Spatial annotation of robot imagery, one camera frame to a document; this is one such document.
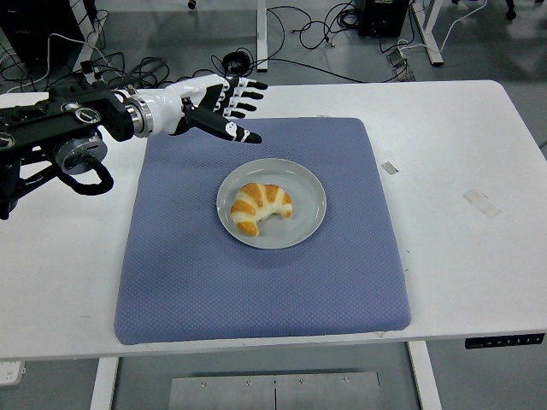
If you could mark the white table leg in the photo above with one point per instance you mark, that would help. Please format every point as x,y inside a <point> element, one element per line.
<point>103,384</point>
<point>425,380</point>

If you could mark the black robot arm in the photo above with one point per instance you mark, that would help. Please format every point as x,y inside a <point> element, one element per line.
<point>64,124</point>

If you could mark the blue quilted mat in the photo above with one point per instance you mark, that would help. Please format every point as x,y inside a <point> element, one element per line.
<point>256,290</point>

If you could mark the black table control panel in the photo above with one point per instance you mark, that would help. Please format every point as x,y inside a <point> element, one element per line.
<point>504,342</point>

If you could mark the grey metal plate with screws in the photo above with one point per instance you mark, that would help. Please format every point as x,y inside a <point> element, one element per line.
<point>273,393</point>

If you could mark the small grey tape piece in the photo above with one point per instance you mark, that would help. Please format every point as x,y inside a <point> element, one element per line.
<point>389,168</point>

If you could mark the black cabinet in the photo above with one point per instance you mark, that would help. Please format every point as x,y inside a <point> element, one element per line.
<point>34,25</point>

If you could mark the round grey plate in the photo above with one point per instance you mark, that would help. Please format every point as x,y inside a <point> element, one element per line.
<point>308,205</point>

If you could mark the orange white croissant bread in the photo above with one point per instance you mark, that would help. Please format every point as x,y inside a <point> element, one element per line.
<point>256,205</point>

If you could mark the large clear tape piece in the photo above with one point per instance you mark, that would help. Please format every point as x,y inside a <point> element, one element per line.
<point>482,204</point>

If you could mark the grey foot pedal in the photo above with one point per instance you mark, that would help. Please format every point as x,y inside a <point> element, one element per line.
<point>396,58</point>
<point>405,73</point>

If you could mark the white power strip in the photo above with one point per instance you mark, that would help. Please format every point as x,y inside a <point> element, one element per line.
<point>10,372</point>

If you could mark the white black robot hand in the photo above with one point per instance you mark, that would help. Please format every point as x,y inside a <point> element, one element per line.
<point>175,104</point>

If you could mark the black equipment box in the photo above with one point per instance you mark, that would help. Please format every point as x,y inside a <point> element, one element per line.
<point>380,17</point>

